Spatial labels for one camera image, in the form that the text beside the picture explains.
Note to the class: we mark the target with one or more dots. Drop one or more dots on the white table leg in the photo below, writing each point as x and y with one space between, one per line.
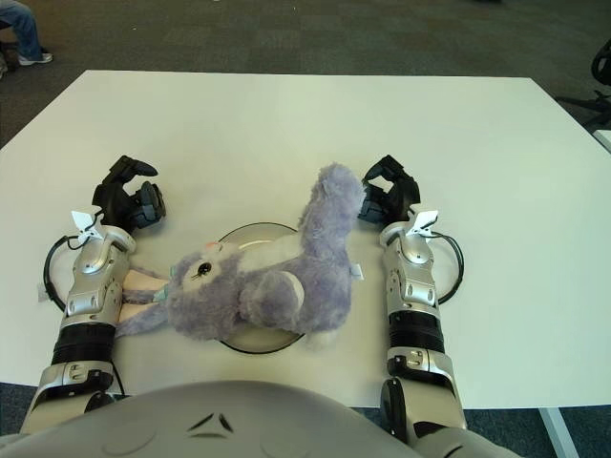
558 434

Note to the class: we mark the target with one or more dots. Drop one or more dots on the seated person in jeans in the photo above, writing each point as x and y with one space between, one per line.
24 28

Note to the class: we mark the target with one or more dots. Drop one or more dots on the black swivel chair with base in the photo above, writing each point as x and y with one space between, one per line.
601 67

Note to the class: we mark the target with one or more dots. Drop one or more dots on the white plate with black rim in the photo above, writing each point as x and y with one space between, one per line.
262 341

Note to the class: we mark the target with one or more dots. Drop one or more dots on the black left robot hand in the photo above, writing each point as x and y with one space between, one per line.
112 202

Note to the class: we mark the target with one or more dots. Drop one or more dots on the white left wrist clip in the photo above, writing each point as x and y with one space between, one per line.
86 224

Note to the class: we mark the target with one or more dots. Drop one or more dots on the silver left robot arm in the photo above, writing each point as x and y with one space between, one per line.
93 286

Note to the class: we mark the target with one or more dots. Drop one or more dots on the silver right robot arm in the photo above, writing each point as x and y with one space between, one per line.
415 286

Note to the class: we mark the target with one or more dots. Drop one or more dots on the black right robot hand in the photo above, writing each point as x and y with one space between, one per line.
406 198

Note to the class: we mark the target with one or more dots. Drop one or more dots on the purple plush bunny doll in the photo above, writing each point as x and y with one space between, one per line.
310 286

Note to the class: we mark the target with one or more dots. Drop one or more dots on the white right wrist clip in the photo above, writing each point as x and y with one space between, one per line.
425 222

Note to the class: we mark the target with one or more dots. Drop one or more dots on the grey robot torso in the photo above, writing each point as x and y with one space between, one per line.
215 429

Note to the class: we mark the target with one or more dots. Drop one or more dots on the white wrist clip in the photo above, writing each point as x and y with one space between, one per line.
86 224
425 222

